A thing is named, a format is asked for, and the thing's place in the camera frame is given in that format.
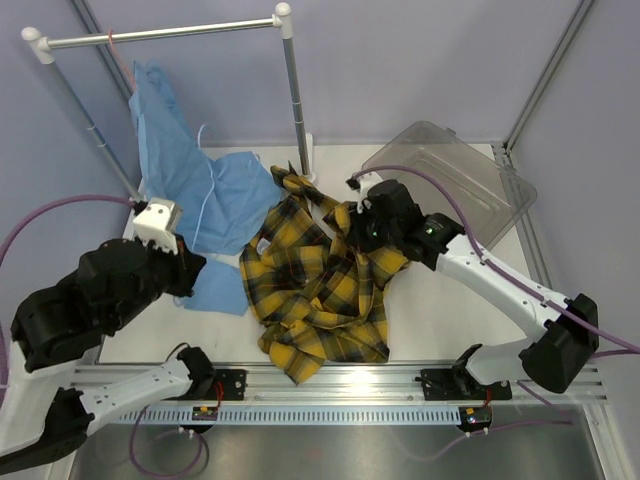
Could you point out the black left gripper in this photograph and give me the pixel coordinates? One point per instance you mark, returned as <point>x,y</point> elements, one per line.
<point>188,266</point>

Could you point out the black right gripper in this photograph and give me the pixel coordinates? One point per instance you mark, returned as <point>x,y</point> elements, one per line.
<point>356,236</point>

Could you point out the yellow plaid shirt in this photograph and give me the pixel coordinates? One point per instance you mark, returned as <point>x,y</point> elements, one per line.
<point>317,298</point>

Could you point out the light blue wire hanger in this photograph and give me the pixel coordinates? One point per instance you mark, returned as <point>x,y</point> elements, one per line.
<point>237,198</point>

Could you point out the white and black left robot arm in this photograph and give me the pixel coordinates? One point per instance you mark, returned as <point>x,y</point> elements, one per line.
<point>44,418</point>

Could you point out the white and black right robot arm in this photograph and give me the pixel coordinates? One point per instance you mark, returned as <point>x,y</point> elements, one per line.
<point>559,337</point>

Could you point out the light blue shirt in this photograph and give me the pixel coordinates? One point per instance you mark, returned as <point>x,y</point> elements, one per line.
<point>219,286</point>

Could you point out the clear plastic bin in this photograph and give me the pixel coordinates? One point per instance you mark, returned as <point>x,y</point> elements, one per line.
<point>492,197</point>

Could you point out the white and metal clothes rack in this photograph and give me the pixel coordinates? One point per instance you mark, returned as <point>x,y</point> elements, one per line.
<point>169,148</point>

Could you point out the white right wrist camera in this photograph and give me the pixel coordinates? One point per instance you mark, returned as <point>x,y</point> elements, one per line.
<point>362,184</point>

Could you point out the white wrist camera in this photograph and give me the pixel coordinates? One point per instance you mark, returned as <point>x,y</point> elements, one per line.
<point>362,184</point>
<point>155,226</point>

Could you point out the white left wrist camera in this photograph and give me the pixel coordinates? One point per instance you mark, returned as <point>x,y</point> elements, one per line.
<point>155,226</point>

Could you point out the aluminium mounting rail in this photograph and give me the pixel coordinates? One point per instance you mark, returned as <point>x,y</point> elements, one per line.
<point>388,384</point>

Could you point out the perforated white cable duct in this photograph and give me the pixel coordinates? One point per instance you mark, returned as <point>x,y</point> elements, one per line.
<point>236,415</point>

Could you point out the pink wire hanger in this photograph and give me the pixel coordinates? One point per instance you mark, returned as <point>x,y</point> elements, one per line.
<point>122,64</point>

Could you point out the aluminium frame post left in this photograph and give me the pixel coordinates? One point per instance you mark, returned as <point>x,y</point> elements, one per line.
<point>89,23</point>

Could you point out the aluminium frame post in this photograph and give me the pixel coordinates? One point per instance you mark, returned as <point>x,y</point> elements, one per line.
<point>89,23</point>
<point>558,55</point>

